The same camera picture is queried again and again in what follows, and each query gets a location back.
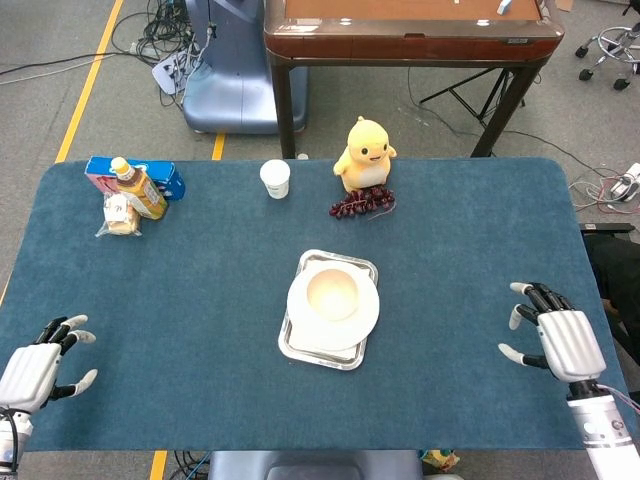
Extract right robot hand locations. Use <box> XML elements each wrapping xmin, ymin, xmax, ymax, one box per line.
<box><xmin>497</xmin><ymin>281</ymin><xmax>606</xmax><ymax>385</ymax></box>

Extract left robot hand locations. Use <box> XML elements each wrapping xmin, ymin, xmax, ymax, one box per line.
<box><xmin>0</xmin><ymin>314</ymin><xmax>99</xmax><ymax>415</ymax></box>

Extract beige bowl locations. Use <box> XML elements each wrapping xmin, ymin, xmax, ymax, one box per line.
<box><xmin>305</xmin><ymin>268</ymin><xmax>359</xmax><ymax>322</ymax></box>

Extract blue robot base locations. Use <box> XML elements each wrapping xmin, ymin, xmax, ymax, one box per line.
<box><xmin>182</xmin><ymin>0</ymin><xmax>309</xmax><ymax>135</ymax></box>

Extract white round plate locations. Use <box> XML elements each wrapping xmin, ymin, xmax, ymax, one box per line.
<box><xmin>286</xmin><ymin>264</ymin><xmax>381</xmax><ymax>353</ymax></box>

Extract black chair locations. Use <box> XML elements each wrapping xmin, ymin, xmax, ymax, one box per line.
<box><xmin>579</xmin><ymin>222</ymin><xmax>640</xmax><ymax>371</ymax></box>

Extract white power strip with plugs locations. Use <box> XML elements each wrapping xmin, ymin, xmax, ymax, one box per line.
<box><xmin>608</xmin><ymin>162</ymin><xmax>640</xmax><ymax>200</ymax></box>

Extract yellow green snack packet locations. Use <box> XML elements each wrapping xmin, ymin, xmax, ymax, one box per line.
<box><xmin>418</xmin><ymin>448</ymin><xmax>461</xmax><ymax>474</ymax></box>

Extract wrapped bread package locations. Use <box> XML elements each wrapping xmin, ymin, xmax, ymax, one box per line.
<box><xmin>94</xmin><ymin>193</ymin><xmax>143</xmax><ymax>238</ymax></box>

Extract blue table cloth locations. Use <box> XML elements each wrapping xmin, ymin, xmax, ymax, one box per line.
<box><xmin>0</xmin><ymin>157</ymin><xmax>630</xmax><ymax>453</ymax></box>

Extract yellow tea bottle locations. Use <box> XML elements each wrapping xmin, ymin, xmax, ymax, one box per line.
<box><xmin>109</xmin><ymin>156</ymin><xmax>170</xmax><ymax>221</ymax></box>

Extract blue and pink box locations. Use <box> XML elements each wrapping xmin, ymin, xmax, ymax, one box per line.
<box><xmin>84</xmin><ymin>155</ymin><xmax>187</xmax><ymax>202</ymax></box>

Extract silver metal tray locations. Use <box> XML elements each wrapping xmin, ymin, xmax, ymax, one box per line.
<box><xmin>277</xmin><ymin>248</ymin><xmax>380</xmax><ymax>372</ymax></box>

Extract dark red grape bunch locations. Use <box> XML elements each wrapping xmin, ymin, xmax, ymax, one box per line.
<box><xmin>328</xmin><ymin>185</ymin><xmax>396</xmax><ymax>222</ymax></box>

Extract black tripod stand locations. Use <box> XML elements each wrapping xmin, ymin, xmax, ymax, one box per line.
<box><xmin>418</xmin><ymin>67</ymin><xmax>527</xmax><ymax>127</ymax></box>

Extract yellow plush duck toy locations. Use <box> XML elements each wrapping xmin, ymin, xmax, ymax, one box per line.
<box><xmin>332</xmin><ymin>115</ymin><xmax>398</xmax><ymax>193</ymax></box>

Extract grey robot torso base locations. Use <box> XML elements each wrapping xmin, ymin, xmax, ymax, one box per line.
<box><xmin>207</xmin><ymin>450</ymin><xmax>425</xmax><ymax>480</ymax></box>

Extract office chair base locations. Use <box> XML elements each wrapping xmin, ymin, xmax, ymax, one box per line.
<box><xmin>574</xmin><ymin>19</ymin><xmax>640</xmax><ymax>92</ymax></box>

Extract white paper cup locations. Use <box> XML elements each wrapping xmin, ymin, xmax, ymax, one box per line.
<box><xmin>259</xmin><ymin>159</ymin><xmax>292</xmax><ymax>200</ymax></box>

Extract brown wooden table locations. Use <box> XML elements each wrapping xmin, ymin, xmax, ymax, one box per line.
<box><xmin>263</xmin><ymin>0</ymin><xmax>566</xmax><ymax>160</ymax></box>

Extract tangled black floor cables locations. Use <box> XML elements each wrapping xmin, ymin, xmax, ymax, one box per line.
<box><xmin>109</xmin><ymin>0</ymin><xmax>201</xmax><ymax>66</ymax></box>

